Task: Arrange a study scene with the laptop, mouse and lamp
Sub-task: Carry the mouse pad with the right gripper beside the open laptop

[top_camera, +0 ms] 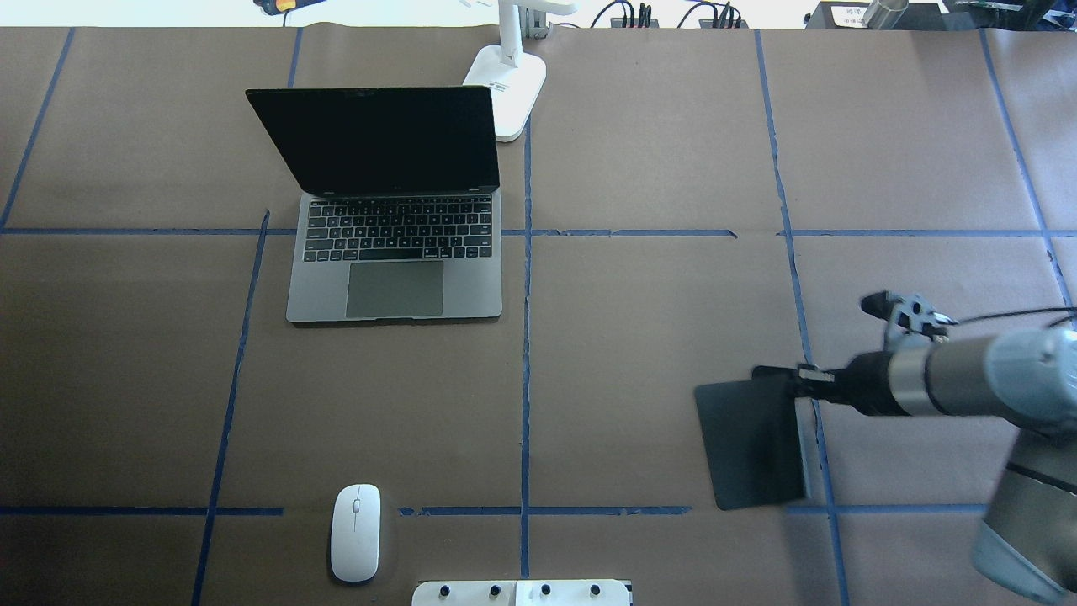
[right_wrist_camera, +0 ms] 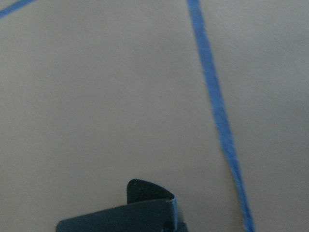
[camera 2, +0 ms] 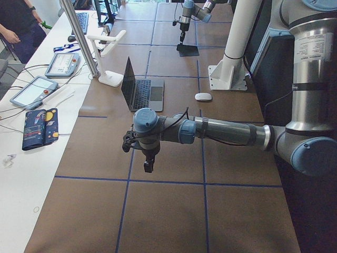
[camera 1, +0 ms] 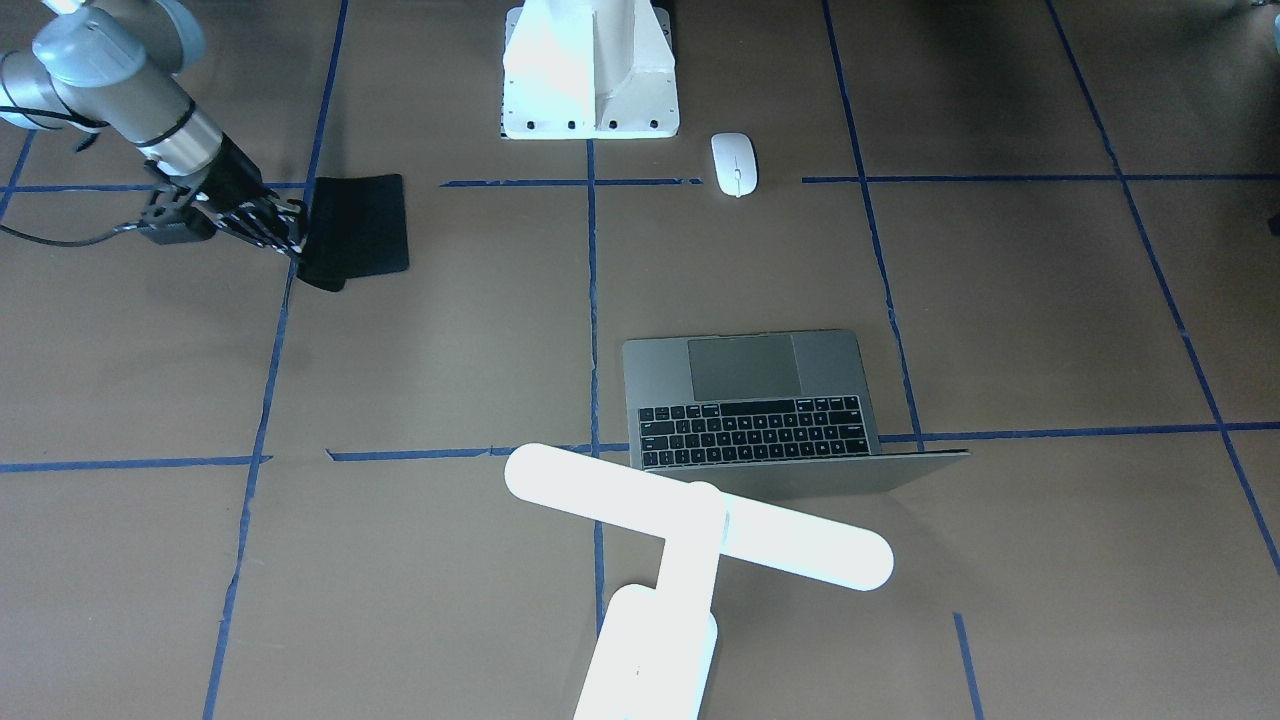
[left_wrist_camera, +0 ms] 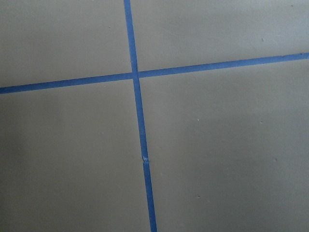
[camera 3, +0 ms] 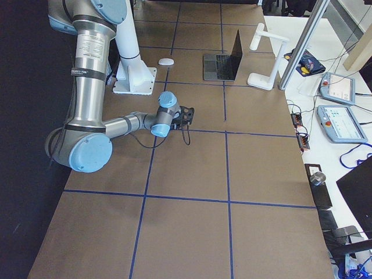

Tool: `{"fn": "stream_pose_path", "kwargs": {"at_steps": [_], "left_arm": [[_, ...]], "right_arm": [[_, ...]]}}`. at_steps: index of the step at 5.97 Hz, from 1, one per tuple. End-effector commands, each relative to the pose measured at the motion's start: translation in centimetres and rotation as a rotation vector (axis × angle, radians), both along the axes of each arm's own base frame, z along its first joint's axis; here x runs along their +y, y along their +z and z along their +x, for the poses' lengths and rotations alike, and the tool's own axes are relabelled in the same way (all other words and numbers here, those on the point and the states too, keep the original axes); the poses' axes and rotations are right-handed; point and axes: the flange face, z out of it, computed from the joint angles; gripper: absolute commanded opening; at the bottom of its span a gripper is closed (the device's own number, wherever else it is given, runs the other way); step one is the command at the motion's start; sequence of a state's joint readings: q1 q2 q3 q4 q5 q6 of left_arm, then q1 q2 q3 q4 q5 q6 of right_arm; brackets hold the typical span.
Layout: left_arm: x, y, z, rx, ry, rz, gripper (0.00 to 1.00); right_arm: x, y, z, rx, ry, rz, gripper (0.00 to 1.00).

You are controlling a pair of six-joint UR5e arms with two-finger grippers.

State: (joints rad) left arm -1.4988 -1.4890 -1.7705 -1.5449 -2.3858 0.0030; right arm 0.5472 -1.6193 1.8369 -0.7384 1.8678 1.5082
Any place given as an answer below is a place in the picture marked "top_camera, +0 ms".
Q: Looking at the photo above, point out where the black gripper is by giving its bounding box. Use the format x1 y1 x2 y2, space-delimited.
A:
751 291 959 417

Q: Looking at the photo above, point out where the grey laptop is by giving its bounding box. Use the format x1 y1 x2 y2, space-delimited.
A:
244 85 503 323

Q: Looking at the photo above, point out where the white computer mouse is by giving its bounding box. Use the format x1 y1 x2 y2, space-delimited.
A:
328 483 381 583

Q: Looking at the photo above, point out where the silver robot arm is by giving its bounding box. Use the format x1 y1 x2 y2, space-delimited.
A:
746 290 1074 605

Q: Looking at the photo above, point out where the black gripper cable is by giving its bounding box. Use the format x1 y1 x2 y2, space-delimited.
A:
942 306 1077 329

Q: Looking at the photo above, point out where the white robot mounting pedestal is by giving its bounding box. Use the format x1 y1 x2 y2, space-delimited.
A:
411 578 634 605

